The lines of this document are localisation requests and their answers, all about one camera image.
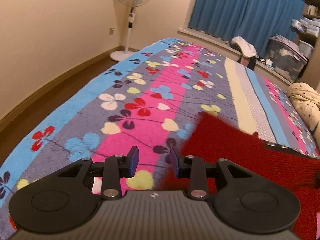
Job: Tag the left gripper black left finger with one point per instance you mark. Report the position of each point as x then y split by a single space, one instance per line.
69 197

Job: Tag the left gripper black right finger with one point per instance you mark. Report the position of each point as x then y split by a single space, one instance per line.
239 197

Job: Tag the red knitted sweater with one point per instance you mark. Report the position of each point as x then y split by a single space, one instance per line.
213 139

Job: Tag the cream star-patterned duvet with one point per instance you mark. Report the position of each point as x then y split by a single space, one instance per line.
306 103

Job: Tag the colourful floral bed blanket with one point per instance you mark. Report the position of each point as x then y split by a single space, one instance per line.
155 95

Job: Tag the clear plastic storage bin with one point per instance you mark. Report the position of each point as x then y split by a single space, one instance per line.
285 58

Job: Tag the white cloth on sill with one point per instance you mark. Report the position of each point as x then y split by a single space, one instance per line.
247 49

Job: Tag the wooden shelf with items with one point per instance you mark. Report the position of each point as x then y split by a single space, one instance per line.
307 27

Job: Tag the blue window curtain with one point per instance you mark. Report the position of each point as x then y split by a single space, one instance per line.
254 20

